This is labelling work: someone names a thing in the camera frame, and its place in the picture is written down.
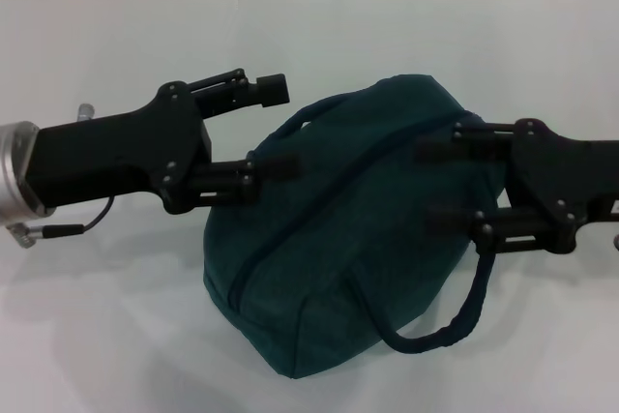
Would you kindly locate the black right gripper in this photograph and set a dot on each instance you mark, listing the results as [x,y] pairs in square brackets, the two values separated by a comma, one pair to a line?
[570,176]

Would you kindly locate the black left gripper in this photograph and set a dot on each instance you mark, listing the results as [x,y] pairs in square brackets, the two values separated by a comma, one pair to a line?
[121,161]

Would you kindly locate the teal insulated lunch bag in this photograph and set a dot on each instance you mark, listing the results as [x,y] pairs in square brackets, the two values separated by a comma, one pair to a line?
[348,239]

